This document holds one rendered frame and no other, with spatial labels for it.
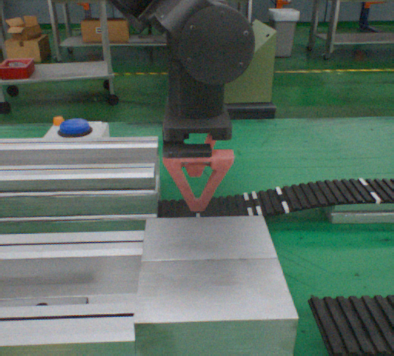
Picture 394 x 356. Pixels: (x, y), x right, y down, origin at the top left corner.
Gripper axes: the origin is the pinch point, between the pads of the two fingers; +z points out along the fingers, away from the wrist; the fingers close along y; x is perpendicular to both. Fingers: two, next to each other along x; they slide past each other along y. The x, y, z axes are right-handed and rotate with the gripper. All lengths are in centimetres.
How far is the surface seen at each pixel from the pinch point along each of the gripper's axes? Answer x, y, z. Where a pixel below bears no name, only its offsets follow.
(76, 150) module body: -13.6, -2.2, -3.7
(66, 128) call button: -17.1, -11.2, -2.9
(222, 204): 3.1, -0.5, 3.0
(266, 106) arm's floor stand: 16.7, -41.9, 4.5
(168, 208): -3.3, -0.8, 3.6
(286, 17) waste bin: 128, -475, 35
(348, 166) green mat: 23.2, -12.7, 4.3
